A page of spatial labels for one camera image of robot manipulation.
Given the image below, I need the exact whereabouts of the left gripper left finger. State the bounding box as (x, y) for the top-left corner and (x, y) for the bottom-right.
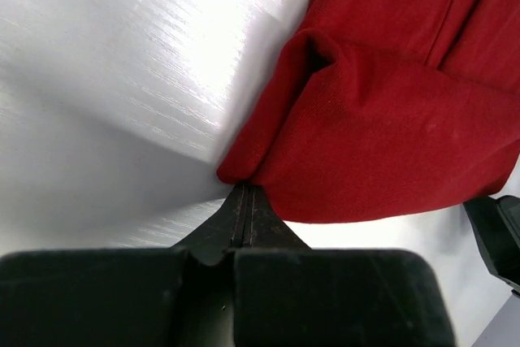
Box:
(1, 186), (246, 346)

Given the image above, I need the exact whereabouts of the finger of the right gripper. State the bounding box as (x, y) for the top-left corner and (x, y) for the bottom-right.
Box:
(463, 195), (519, 294)

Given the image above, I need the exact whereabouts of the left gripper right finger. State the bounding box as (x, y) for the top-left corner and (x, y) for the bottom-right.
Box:
(233, 186), (456, 346)

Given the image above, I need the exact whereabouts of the red t shirt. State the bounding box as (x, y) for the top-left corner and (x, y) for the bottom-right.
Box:
(217, 0), (519, 223)

